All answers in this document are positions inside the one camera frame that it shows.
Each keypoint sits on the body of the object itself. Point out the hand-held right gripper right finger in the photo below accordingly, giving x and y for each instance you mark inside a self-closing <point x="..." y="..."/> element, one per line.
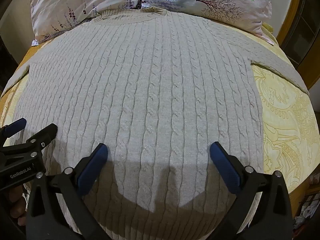
<point x="225" y="165"/>

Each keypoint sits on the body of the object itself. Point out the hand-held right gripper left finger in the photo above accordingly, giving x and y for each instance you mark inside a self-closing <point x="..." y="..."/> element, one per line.
<point x="92" y="167"/>

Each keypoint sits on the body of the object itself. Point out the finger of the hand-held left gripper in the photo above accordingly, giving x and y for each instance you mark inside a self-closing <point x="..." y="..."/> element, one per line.
<point x="47" y="131"/>
<point x="16" y="125"/>

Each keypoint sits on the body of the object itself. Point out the person's left hand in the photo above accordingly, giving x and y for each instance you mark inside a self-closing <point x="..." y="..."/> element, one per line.
<point x="18" y="206"/>

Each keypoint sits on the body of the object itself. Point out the yellow patterned bedspread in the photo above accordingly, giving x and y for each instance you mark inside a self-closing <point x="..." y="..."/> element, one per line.
<point x="287" y="120"/>

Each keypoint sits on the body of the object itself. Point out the pile of papers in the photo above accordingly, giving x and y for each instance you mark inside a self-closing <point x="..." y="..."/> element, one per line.
<point x="308" y="205"/>

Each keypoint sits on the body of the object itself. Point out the pink floral pillow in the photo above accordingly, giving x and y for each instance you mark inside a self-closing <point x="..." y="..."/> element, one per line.
<point x="82" y="2"/>

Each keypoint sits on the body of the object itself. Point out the wooden bed frame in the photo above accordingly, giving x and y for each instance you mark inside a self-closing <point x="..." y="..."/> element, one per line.
<point x="315" y="73"/>

